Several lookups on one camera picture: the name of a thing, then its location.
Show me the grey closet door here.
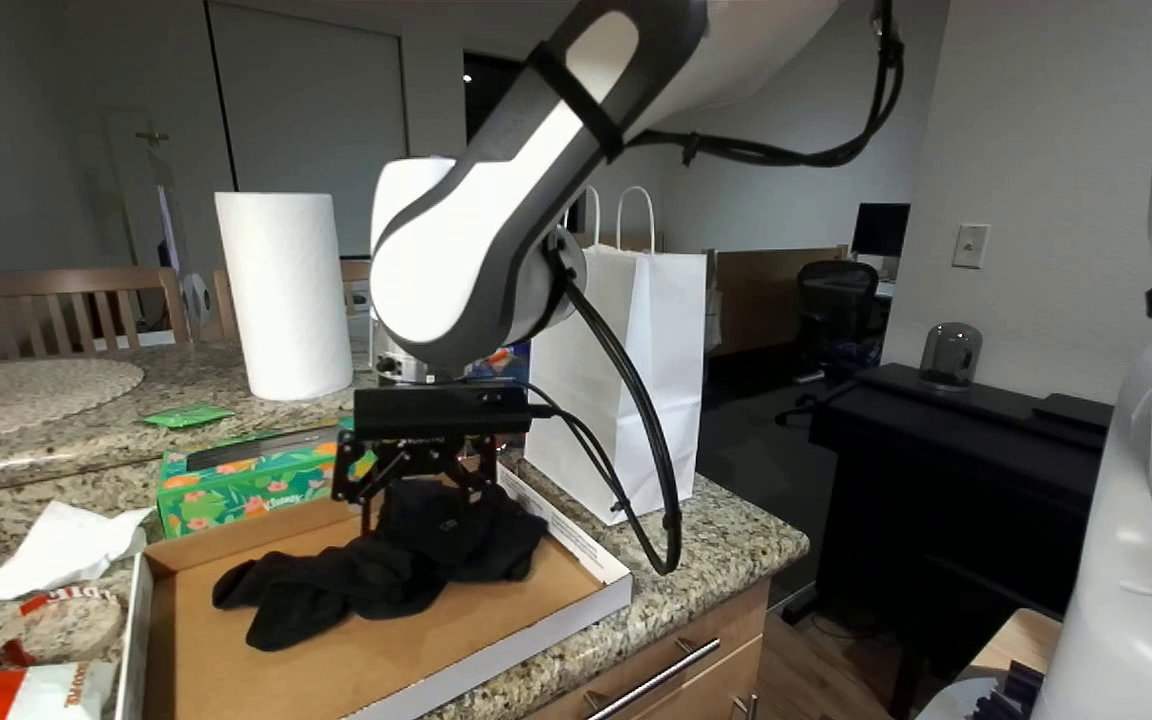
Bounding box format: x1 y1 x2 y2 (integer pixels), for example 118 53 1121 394
205 0 413 265

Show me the black office chair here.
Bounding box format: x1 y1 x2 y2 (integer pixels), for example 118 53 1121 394
772 255 884 433

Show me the white paper bag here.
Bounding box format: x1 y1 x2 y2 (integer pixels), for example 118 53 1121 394
519 178 713 526

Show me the cardboard cover box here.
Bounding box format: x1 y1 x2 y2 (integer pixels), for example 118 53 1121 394
114 455 638 720

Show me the green tissue box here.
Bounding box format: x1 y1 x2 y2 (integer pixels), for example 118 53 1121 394
152 435 379 542

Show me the red white snack packet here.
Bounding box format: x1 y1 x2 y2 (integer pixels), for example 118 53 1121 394
0 636 122 720

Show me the metal drawer handle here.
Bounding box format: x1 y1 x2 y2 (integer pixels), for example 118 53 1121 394
586 636 729 720

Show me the white light switch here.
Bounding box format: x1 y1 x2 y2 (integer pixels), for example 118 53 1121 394
950 221 991 273

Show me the dark computer monitor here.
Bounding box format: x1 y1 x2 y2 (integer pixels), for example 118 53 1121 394
854 201 914 258

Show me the small green packet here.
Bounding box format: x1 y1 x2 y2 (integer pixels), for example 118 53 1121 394
137 398 231 433

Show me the wooden counter base cabinet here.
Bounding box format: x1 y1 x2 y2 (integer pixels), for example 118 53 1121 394
519 576 772 720

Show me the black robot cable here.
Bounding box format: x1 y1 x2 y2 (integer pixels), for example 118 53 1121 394
519 0 907 581

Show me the cardboard floor box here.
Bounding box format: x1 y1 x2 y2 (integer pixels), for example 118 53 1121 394
914 604 1067 720

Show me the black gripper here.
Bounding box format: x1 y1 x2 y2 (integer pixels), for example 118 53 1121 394
328 435 509 538

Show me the blue capped water bottle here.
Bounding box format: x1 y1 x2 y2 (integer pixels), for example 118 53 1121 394
462 341 532 393

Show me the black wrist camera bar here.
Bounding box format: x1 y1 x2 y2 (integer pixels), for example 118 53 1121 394
353 381 537 443

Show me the white paper napkin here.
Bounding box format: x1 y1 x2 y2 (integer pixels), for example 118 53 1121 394
0 494 158 613

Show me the wooden dining chair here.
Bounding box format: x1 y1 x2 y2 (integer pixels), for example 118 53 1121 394
0 258 191 371

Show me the small grey speaker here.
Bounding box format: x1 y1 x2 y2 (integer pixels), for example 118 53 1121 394
915 321 989 389

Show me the black digital piano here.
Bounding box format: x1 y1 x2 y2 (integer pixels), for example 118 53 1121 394
807 358 1121 720

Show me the beige speckled pouch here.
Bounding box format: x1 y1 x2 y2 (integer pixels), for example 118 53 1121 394
11 581 127 667

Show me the round woven placemat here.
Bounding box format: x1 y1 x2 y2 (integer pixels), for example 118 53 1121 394
0 352 148 450

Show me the white paper towel roll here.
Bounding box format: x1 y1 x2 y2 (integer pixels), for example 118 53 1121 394
211 186 358 404

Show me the wooden desk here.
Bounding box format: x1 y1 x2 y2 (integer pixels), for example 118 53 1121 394
703 245 859 358

